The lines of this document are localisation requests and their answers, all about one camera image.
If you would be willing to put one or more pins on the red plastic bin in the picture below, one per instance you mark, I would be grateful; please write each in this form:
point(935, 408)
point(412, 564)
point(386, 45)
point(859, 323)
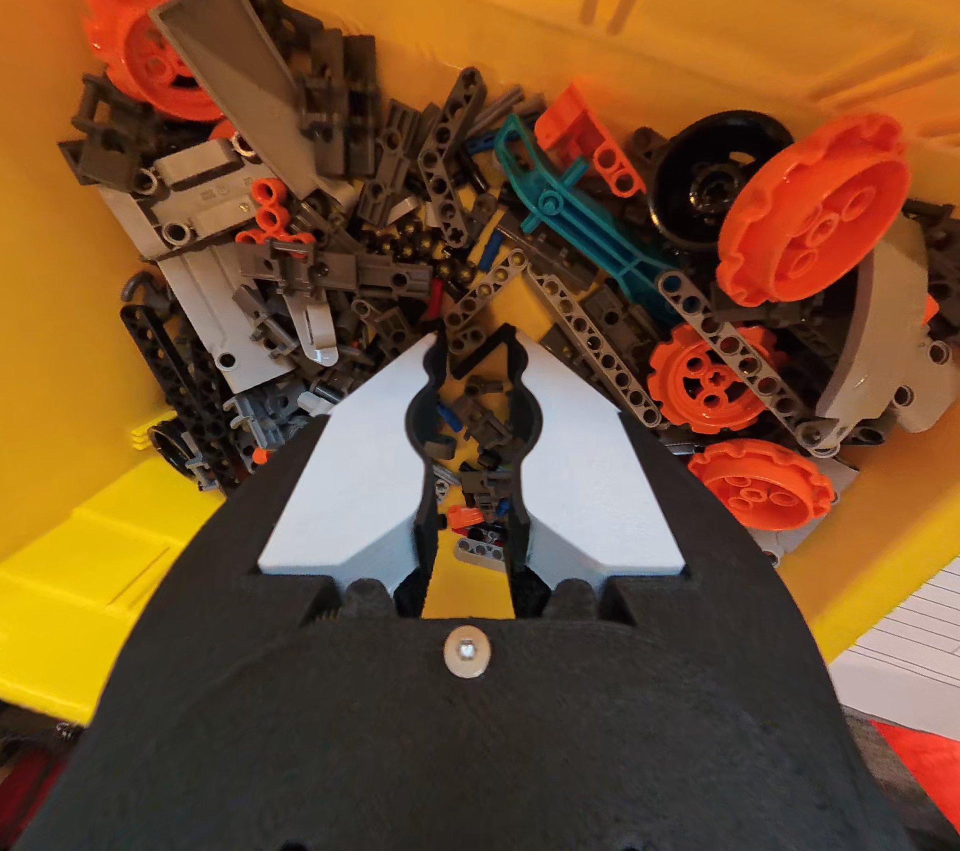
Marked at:
point(930, 761)

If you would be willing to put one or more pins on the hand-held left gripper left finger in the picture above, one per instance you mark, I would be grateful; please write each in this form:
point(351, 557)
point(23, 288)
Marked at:
point(352, 483)

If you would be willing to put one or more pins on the teal curved beam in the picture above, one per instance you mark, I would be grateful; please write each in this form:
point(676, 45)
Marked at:
point(577, 221)

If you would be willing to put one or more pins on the printed paper sheet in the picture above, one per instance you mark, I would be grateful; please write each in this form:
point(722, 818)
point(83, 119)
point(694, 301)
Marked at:
point(907, 641)

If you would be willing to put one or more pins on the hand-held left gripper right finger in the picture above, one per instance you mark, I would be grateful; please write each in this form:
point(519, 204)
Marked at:
point(592, 483)

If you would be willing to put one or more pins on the pile of brick parts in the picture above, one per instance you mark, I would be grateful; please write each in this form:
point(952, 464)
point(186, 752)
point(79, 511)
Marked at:
point(375, 191)

